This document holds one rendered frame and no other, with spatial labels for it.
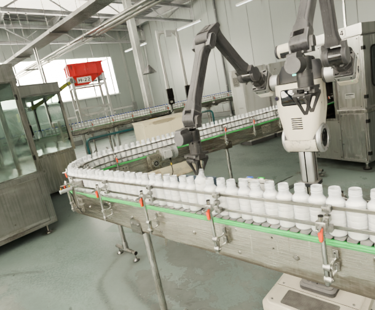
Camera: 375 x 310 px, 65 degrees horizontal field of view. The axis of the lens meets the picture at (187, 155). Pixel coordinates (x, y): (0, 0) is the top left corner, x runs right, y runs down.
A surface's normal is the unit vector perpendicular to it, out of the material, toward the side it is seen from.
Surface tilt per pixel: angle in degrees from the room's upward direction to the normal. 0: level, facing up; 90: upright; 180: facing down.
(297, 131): 90
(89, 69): 90
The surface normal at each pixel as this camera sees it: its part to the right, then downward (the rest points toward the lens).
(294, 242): -0.66, 0.28
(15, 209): 0.73, 0.00
